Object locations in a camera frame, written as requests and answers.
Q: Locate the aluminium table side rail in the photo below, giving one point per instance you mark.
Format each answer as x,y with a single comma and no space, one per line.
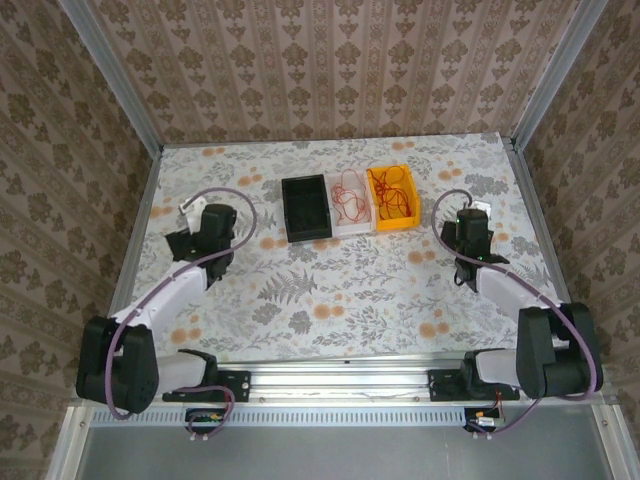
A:
135,235
545,240

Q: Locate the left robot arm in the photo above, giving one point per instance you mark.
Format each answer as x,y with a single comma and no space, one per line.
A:
165,300

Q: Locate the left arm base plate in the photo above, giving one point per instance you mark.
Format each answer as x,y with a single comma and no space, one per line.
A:
240,385

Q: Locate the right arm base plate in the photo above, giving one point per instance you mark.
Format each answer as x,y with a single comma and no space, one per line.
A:
440,387

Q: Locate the grey metal shelf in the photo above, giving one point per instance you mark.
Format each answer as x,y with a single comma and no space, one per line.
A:
340,455

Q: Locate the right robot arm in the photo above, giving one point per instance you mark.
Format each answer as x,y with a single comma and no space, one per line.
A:
535,350

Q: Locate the aluminium mounting rail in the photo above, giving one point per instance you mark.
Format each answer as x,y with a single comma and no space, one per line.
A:
340,380

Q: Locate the white plastic bin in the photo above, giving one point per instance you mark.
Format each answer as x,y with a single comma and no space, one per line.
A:
350,230

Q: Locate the black plastic bin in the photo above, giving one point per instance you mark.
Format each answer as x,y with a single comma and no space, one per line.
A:
305,200

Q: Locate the aluminium frame post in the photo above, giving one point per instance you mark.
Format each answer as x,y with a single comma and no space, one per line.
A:
115,85
555,80

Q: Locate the floral tablecloth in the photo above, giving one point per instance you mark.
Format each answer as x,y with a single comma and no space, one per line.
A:
375,300

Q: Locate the yellow plastic bin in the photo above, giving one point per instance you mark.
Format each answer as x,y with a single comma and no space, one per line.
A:
395,225

